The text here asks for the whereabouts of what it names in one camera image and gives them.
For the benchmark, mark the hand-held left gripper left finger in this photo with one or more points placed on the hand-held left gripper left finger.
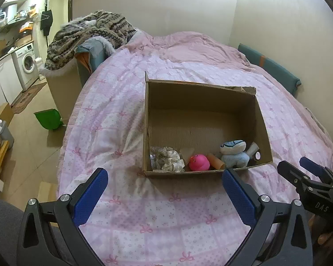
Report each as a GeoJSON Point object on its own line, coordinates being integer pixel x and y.
{"type": "Point", "coordinates": [90, 196]}

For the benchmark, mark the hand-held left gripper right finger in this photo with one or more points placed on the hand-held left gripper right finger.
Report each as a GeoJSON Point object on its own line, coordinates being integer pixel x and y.
{"type": "Point", "coordinates": [238, 199]}

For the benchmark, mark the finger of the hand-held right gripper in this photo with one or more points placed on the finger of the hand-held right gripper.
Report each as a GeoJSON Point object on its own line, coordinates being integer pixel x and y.
{"type": "Point", "coordinates": [291, 176]}
{"type": "Point", "coordinates": [313, 166]}

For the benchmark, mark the light blue plush toy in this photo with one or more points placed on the light blue plush toy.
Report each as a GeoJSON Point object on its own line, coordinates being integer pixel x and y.
{"type": "Point", "coordinates": [234, 155]}

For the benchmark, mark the cream fabric scrunchie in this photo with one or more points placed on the cream fabric scrunchie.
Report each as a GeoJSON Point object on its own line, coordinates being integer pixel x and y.
{"type": "Point", "coordinates": [169, 158]}

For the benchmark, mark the brown cardboard box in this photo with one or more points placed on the brown cardboard box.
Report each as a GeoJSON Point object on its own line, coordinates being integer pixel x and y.
{"type": "Point", "coordinates": [199, 110]}

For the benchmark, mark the orange tube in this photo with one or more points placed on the orange tube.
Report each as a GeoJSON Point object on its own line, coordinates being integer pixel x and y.
{"type": "Point", "coordinates": [216, 161]}

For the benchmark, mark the beige roll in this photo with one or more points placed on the beige roll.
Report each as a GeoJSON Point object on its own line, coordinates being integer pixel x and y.
{"type": "Point", "coordinates": [254, 149]}

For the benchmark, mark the pink rubber toy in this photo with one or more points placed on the pink rubber toy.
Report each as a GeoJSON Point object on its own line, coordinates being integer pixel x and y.
{"type": "Point", "coordinates": [199, 163]}

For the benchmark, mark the clear plastic bag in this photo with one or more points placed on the clear plastic bag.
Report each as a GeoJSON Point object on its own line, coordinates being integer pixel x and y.
{"type": "Point", "coordinates": [154, 155]}

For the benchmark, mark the green dustpan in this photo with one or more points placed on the green dustpan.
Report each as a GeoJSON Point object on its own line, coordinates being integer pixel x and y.
{"type": "Point", "coordinates": [48, 119]}

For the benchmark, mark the pink bow-print quilt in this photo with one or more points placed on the pink bow-print quilt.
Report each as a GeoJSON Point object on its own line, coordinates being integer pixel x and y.
{"type": "Point", "coordinates": [122, 102]}

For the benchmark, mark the grey waste bin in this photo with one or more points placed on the grey waste bin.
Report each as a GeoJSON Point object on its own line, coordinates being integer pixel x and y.
{"type": "Point", "coordinates": [6, 135]}

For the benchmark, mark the beige sofa side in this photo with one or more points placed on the beige sofa side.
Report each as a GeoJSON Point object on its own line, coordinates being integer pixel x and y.
{"type": "Point", "coordinates": [63, 91]}

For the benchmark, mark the brown patterned doormat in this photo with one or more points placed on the brown patterned doormat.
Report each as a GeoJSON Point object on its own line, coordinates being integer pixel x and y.
{"type": "Point", "coordinates": [27, 97]}

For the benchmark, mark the small cardboard box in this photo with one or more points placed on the small cardboard box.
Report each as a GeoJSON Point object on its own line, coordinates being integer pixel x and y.
{"type": "Point", "coordinates": [5, 113]}

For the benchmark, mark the white kitchen cabinets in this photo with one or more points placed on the white kitchen cabinets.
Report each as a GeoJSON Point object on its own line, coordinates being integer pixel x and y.
{"type": "Point", "coordinates": [1, 80]}

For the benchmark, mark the white washing machine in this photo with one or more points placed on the white washing machine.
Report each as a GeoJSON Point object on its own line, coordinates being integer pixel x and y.
{"type": "Point", "coordinates": [27, 61]}

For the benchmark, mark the brown patterned knit blanket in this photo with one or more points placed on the brown patterned knit blanket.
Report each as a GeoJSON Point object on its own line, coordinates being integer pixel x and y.
{"type": "Point", "coordinates": [100, 30]}

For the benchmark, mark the black hanging garment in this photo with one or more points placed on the black hanging garment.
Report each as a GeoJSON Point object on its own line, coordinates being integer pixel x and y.
{"type": "Point", "coordinates": [46, 22]}

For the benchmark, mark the white microwave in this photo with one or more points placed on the white microwave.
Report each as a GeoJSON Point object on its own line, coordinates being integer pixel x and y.
{"type": "Point", "coordinates": [0, 17]}

